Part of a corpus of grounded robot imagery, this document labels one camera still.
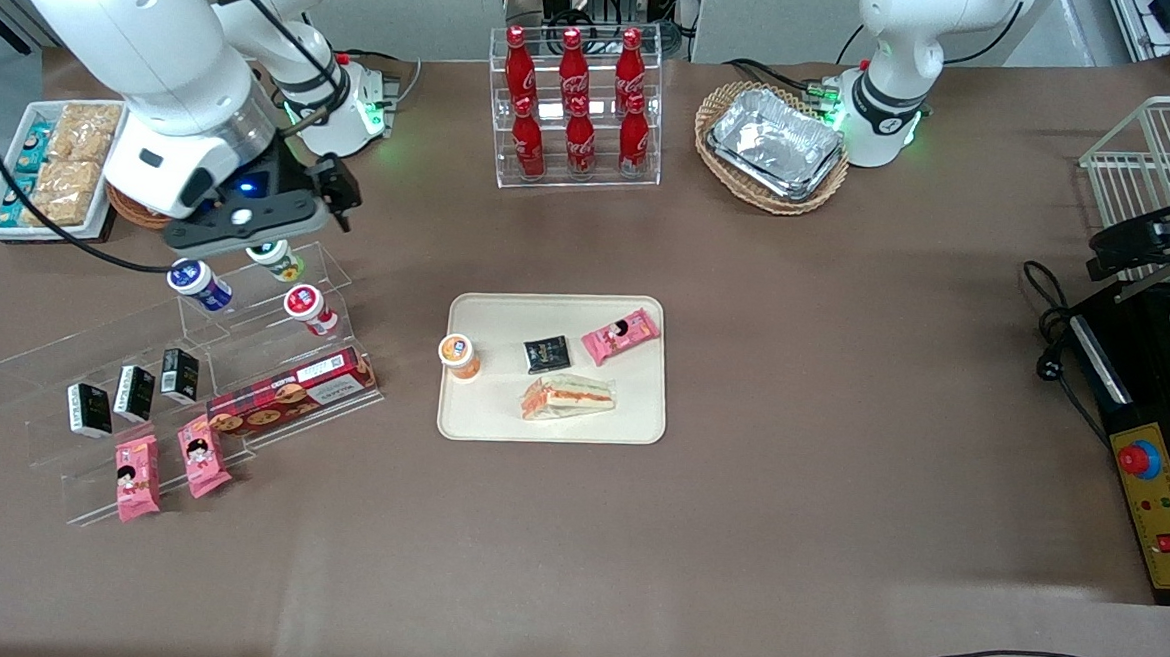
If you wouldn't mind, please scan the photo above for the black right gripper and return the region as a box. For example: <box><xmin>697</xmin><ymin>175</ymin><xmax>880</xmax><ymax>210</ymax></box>
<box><xmin>212</xmin><ymin>137</ymin><xmax>366</xmax><ymax>235</ymax></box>

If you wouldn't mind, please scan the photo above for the plastic triangle sandwich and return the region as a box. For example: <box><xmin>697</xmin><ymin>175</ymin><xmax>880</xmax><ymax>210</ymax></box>
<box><xmin>520</xmin><ymin>370</ymin><xmax>619</xmax><ymax>426</ymax></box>

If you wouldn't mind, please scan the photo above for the cream rectangular tray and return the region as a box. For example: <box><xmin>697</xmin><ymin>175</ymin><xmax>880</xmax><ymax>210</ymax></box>
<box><xmin>436</xmin><ymin>285</ymin><xmax>674</xmax><ymax>452</ymax></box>

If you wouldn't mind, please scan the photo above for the green gum bottle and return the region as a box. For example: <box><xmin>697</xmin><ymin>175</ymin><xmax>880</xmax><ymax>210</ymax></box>
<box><xmin>245</xmin><ymin>239</ymin><xmax>307</xmax><ymax>285</ymax></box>

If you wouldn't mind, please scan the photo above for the red gum bottle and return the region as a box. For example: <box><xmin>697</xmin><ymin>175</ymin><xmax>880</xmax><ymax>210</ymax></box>
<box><xmin>281</xmin><ymin>283</ymin><xmax>342</xmax><ymax>339</ymax></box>

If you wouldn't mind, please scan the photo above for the clear acrylic bottle stand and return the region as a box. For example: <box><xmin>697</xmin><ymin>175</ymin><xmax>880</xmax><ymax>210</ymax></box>
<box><xmin>481</xmin><ymin>25</ymin><xmax>669</xmax><ymax>197</ymax></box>

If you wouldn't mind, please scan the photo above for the blue gum bottle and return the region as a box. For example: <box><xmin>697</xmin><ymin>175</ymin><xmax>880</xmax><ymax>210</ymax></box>
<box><xmin>164</xmin><ymin>256</ymin><xmax>236</xmax><ymax>313</ymax></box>

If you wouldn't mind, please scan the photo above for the red cola bottle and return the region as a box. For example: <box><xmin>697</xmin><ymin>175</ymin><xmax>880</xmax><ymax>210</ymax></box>
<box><xmin>502</xmin><ymin>24</ymin><xmax>540</xmax><ymax>102</ymax></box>
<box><xmin>509</xmin><ymin>94</ymin><xmax>550</xmax><ymax>181</ymax></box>
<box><xmin>614</xmin><ymin>27</ymin><xmax>651</xmax><ymax>102</ymax></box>
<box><xmin>557</xmin><ymin>27</ymin><xmax>594</xmax><ymax>104</ymax></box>
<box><xmin>617</xmin><ymin>92</ymin><xmax>653</xmax><ymax>178</ymax></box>
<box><xmin>563</xmin><ymin>95</ymin><xmax>600</xmax><ymax>178</ymax></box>

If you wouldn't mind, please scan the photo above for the orange gum bottle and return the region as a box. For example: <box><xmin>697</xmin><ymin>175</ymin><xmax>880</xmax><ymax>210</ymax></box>
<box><xmin>437</xmin><ymin>333</ymin><xmax>483</xmax><ymax>381</ymax></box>

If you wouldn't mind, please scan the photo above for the dark brown wicker basket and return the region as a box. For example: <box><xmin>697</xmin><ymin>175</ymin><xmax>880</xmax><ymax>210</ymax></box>
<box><xmin>105</xmin><ymin>181</ymin><xmax>181</xmax><ymax>234</ymax></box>

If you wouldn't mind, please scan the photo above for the red tartan shortbread box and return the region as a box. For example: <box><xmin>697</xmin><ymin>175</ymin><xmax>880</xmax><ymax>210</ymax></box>
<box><xmin>205</xmin><ymin>339</ymin><xmax>382</xmax><ymax>446</ymax></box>

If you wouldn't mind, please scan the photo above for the small black snack box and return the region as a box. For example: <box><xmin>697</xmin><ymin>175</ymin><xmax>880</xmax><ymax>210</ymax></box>
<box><xmin>158</xmin><ymin>346</ymin><xmax>202</xmax><ymax>406</ymax></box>
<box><xmin>64</xmin><ymin>382</ymin><xmax>116</xmax><ymax>440</ymax></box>
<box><xmin>113</xmin><ymin>364</ymin><xmax>157</xmax><ymax>423</ymax></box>

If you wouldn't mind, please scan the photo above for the tan crisp bar pack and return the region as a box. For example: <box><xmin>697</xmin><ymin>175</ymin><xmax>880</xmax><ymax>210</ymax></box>
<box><xmin>36</xmin><ymin>160</ymin><xmax>104</xmax><ymax>202</ymax></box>
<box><xmin>48</xmin><ymin>130</ymin><xmax>116</xmax><ymax>167</ymax></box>
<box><xmin>25</xmin><ymin>191</ymin><xmax>92</xmax><ymax>228</ymax></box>
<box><xmin>59</xmin><ymin>103</ymin><xmax>122</xmax><ymax>140</ymax></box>

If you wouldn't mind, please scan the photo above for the black snack packet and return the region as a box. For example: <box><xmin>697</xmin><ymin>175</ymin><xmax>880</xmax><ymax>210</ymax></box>
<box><xmin>521</xmin><ymin>333</ymin><xmax>575</xmax><ymax>378</ymax></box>

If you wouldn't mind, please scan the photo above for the pink cartoon snack packet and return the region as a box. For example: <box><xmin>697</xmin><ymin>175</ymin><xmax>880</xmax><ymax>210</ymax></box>
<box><xmin>111</xmin><ymin>431</ymin><xmax>166</xmax><ymax>526</ymax></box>
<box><xmin>580</xmin><ymin>304</ymin><xmax>663</xmax><ymax>370</ymax></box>
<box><xmin>174</xmin><ymin>414</ymin><xmax>237</xmax><ymax>501</ymax></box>

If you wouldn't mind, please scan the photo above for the clear acrylic tiered stand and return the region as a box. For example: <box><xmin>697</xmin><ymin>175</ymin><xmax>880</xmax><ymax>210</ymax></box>
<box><xmin>0</xmin><ymin>225</ymin><xmax>393</xmax><ymax>544</ymax></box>

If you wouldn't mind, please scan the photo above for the light tan wicker basket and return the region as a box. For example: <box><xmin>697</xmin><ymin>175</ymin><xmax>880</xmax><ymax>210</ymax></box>
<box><xmin>689</xmin><ymin>78</ymin><xmax>855</xmax><ymax>220</ymax></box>

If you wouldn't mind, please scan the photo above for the silver foil container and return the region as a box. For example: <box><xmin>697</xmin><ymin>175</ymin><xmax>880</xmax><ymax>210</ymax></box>
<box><xmin>704</xmin><ymin>85</ymin><xmax>849</xmax><ymax>205</ymax></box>

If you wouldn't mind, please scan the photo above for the black machine lever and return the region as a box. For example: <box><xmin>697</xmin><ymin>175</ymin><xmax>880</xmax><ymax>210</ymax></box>
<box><xmin>1086</xmin><ymin>190</ymin><xmax>1170</xmax><ymax>287</ymax></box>

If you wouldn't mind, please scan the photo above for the black sealing machine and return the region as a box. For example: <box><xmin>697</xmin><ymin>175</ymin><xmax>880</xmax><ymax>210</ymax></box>
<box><xmin>1051</xmin><ymin>274</ymin><xmax>1170</xmax><ymax>607</ymax></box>

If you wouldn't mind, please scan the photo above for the red emergency stop button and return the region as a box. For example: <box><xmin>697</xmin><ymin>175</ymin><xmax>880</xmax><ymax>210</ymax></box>
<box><xmin>1116</xmin><ymin>437</ymin><xmax>1165</xmax><ymax>482</ymax></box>

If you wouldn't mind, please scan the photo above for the grey arm base cable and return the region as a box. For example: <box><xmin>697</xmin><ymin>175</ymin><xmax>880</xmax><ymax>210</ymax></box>
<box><xmin>381</xmin><ymin>55</ymin><xmax>426</xmax><ymax>111</ymax></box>

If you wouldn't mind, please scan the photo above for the black arm base cable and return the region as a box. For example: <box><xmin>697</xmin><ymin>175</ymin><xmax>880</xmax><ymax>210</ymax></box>
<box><xmin>722</xmin><ymin>57</ymin><xmax>840</xmax><ymax>100</ymax></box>

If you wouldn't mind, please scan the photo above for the black power cable with plug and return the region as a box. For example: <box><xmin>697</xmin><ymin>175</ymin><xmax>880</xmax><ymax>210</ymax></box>
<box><xmin>1013</xmin><ymin>258</ymin><xmax>1120</xmax><ymax>447</ymax></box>

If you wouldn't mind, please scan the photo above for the white wire rack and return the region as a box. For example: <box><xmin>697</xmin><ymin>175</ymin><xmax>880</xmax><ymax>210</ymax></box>
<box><xmin>1072</xmin><ymin>89</ymin><xmax>1170</xmax><ymax>290</ymax></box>

